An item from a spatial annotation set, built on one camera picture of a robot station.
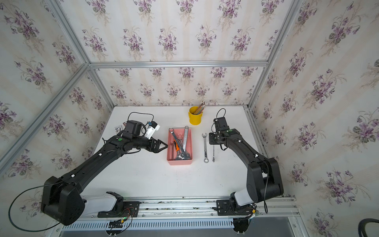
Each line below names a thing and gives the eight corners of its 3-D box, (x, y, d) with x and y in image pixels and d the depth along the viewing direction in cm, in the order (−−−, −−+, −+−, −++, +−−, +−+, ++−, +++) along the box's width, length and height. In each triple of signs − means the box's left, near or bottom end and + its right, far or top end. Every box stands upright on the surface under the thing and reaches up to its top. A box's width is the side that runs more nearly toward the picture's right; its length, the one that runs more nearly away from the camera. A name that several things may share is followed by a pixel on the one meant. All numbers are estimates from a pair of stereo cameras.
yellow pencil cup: (190, 126, 109) (191, 117, 101) (187, 115, 115) (187, 107, 108) (202, 124, 110) (203, 115, 103) (198, 114, 117) (199, 105, 109)
